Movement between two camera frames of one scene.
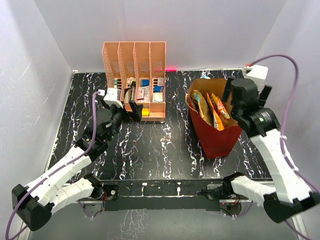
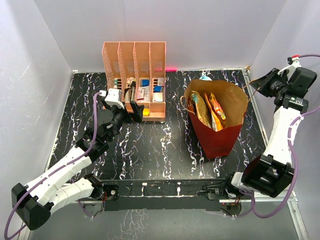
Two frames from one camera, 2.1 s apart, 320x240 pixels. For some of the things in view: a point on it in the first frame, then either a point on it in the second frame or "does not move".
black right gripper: (263, 95) to (261, 84)
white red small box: (161, 81) does not move
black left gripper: (136, 109) does not move
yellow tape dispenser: (145, 111) does not move
